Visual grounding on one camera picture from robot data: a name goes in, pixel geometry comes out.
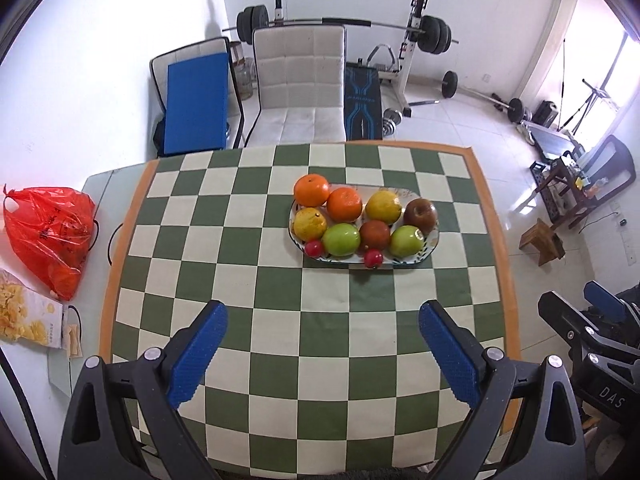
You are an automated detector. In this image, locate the small green apple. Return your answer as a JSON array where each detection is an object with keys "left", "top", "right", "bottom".
[{"left": 388, "top": 226, "right": 424, "bottom": 258}]

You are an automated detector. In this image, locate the red tomato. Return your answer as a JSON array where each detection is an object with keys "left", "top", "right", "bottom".
[
  {"left": 304, "top": 240, "right": 324, "bottom": 259},
  {"left": 363, "top": 248, "right": 384, "bottom": 269}
]

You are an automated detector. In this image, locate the dark orange fruit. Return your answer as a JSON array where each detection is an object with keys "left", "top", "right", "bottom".
[{"left": 359, "top": 220, "right": 392, "bottom": 252}]

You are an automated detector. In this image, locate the brown red apple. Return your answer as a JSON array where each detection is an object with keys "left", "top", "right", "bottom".
[{"left": 404, "top": 197, "right": 438, "bottom": 236}]

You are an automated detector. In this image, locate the large green apple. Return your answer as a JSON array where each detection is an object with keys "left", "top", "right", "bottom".
[{"left": 322, "top": 223, "right": 360, "bottom": 258}]

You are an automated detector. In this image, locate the yellow lemon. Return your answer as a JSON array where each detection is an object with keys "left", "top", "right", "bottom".
[{"left": 366, "top": 190, "right": 402, "bottom": 226}]

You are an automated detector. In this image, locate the small yellow orange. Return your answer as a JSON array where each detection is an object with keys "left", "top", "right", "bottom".
[{"left": 292, "top": 207, "right": 328, "bottom": 243}]

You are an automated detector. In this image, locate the small orange mandarin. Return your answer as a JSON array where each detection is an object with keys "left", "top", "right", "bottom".
[{"left": 326, "top": 186, "right": 362, "bottom": 223}]

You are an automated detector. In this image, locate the large orange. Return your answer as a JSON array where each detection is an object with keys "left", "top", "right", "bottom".
[{"left": 293, "top": 174, "right": 331, "bottom": 208}]

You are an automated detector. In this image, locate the small wooden stool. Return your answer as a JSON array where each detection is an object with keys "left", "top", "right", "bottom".
[{"left": 518, "top": 219, "right": 565, "bottom": 266}]

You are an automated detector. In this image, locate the green checkered tablecloth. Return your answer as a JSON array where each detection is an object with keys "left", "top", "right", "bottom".
[{"left": 100, "top": 143, "right": 521, "bottom": 478}]

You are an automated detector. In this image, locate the floral oval plate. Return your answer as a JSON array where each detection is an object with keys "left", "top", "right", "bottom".
[{"left": 288, "top": 184, "right": 439, "bottom": 269}]

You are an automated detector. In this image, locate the snack box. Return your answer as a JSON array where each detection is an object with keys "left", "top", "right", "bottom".
[{"left": 0, "top": 270, "right": 63, "bottom": 349}]

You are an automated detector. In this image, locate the red plastic bag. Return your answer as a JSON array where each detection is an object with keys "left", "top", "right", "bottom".
[{"left": 2, "top": 186, "right": 96, "bottom": 301}]

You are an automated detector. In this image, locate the floor barbell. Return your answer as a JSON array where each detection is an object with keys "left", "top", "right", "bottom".
[{"left": 440, "top": 70, "right": 526, "bottom": 124}]

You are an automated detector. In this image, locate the black blue exercise board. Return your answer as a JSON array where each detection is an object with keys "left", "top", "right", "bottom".
[{"left": 344, "top": 63, "right": 382, "bottom": 141}]

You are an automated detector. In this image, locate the blue folded mat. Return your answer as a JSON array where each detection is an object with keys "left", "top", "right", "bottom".
[{"left": 164, "top": 52, "right": 229, "bottom": 156}]

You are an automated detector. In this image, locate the white weight rack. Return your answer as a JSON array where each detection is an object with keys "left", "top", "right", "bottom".
[{"left": 371, "top": 0, "right": 451, "bottom": 117}]

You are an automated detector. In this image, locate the white padded chair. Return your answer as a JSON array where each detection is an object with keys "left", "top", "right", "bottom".
[{"left": 245, "top": 25, "right": 346, "bottom": 148}]

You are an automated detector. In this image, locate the barbell on rack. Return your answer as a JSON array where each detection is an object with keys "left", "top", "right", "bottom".
[{"left": 222, "top": 4, "right": 460, "bottom": 57}]

